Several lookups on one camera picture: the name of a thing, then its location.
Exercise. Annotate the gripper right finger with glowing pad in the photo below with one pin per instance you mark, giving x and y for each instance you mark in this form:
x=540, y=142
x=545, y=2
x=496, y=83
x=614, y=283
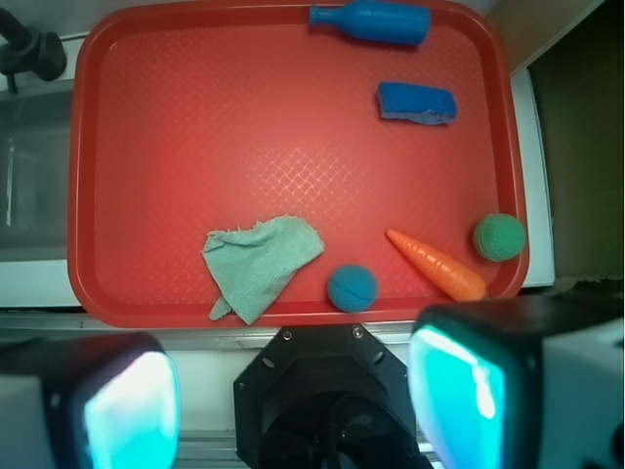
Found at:
x=530, y=382

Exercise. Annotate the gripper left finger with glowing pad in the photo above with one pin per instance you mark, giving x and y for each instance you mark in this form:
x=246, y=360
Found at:
x=104, y=401

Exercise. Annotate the blue sponge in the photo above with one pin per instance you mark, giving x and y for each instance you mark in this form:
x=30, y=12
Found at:
x=419, y=104

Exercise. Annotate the orange toy carrot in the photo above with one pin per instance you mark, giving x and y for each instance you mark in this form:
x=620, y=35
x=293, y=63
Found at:
x=453, y=278

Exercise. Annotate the green foam ball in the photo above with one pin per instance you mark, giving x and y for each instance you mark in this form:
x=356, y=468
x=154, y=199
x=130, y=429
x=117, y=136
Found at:
x=499, y=237

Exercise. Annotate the blue foam ball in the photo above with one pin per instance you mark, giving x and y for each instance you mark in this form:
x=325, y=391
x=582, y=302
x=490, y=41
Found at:
x=352, y=289

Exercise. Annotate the light green cloth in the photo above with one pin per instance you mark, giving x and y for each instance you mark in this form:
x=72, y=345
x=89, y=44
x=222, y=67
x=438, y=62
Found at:
x=253, y=267

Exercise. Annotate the grey sink basin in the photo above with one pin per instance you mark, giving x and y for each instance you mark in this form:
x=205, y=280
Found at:
x=35, y=138

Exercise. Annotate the red plastic tray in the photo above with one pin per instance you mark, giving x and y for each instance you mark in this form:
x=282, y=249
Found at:
x=190, y=118

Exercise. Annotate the blue plastic bottle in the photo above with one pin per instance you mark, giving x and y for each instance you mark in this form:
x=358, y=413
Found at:
x=376, y=21

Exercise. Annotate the black octagonal mount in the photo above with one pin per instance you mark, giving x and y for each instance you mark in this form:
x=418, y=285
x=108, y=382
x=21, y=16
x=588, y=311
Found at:
x=325, y=397

